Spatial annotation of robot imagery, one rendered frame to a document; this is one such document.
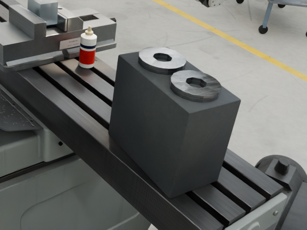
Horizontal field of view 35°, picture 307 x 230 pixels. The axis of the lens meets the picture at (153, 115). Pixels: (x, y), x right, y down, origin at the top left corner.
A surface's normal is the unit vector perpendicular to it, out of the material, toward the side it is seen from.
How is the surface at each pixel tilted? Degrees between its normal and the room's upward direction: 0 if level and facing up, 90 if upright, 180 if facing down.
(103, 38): 90
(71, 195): 90
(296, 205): 0
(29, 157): 90
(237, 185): 0
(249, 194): 0
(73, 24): 90
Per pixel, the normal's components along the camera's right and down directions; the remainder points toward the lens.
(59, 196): 0.66, 0.48
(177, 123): -0.81, 0.21
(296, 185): 0.72, -0.32
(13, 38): 0.15, -0.83
